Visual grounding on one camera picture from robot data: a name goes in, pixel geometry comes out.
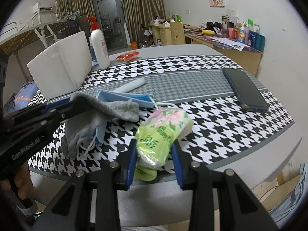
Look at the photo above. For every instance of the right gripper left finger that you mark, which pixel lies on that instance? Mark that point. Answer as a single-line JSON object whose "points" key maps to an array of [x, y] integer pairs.
{"points": [[127, 164]]}

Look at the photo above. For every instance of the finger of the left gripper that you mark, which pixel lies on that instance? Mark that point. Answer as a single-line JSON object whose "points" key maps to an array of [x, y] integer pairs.
{"points": [[66, 108]]}

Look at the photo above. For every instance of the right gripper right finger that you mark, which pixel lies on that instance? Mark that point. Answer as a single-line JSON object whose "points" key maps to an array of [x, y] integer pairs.
{"points": [[181, 162]]}

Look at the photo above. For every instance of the grey sock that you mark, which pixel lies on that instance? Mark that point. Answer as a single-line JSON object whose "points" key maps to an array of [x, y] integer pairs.
{"points": [[81, 127]]}

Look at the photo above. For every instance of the green tissue pack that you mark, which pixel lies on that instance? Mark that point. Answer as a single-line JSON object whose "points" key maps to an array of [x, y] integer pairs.
{"points": [[155, 137]]}

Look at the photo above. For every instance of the blue face masks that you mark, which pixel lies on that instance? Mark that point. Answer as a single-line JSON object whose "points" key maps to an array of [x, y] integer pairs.
{"points": [[143, 100]]}

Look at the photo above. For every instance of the person's left hand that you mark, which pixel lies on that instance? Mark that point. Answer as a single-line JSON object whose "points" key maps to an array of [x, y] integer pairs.
{"points": [[23, 182]]}

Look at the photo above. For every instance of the blue plaid quilt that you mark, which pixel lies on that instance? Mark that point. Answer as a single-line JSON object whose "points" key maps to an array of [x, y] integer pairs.
{"points": [[21, 99]]}

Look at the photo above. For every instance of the white foam box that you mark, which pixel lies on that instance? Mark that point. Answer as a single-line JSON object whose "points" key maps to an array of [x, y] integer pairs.
{"points": [[62, 67]]}

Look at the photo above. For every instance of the blue spray bottle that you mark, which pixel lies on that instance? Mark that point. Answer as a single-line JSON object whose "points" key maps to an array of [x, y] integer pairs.
{"points": [[92, 52]]}

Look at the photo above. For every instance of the houndstooth table mat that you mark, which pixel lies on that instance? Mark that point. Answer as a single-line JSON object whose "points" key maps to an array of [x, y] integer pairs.
{"points": [[194, 83]]}

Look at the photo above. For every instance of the white foam tube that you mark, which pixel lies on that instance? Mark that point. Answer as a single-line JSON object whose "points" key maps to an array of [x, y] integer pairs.
{"points": [[131, 86]]}

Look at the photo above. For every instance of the white pump lotion bottle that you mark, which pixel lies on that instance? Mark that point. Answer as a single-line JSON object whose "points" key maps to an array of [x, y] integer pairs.
{"points": [[98, 43]]}

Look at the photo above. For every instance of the metal bunk bed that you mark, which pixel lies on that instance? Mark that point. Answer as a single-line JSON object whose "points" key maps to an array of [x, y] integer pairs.
{"points": [[34, 29]]}

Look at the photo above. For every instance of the red snack packet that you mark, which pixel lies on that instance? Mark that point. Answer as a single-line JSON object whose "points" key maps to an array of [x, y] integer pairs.
{"points": [[128, 56]]}

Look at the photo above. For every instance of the black smartphone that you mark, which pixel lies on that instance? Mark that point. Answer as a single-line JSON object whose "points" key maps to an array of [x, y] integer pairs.
{"points": [[246, 92]]}

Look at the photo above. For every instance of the orange item on floor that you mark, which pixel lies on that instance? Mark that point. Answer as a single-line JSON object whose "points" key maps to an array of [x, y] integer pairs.
{"points": [[134, 45]]}

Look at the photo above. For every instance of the left brown curtain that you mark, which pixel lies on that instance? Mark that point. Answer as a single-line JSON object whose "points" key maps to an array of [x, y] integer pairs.
{"points": [[65, 7]]}

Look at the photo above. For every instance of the brown curtain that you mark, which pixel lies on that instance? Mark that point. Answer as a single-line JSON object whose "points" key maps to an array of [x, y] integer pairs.
{"points": [[141, 12], [65, 7]]}

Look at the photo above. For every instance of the glass balcony door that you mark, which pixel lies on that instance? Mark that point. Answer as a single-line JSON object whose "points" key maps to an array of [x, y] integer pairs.
{"points": [[109, 14]]}

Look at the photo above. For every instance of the wooden desk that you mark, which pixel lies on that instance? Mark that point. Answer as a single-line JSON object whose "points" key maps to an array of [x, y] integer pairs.
{"points": [[249, 58]]}

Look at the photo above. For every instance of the wooden smiley chair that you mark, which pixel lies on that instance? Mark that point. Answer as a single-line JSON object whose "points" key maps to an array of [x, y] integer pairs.
{"points": [[177, 33]]}

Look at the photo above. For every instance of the white papers on desk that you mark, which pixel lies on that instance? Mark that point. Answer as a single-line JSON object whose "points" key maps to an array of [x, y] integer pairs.
{"points": [[231, 43]]}

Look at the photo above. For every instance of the right brown curtain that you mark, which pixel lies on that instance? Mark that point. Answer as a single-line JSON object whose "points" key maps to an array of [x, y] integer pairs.
{"points": [[141, 12]]}

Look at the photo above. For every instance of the wall air conditioner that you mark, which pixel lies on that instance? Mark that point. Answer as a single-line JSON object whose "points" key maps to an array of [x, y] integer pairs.
{"points": [[38, 6]]}

